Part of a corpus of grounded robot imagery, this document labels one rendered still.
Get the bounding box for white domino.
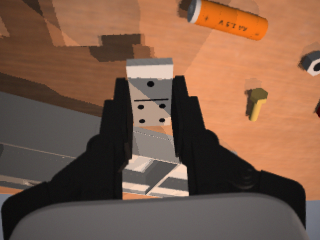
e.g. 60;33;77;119
126;58;173;127

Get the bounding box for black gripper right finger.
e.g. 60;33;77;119
171;75;306;230

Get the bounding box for orange battery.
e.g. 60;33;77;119
187;0;268;41

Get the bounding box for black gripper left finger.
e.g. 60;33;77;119
1;78;133;240

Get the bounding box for grey hex nut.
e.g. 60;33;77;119
302;50;320;76

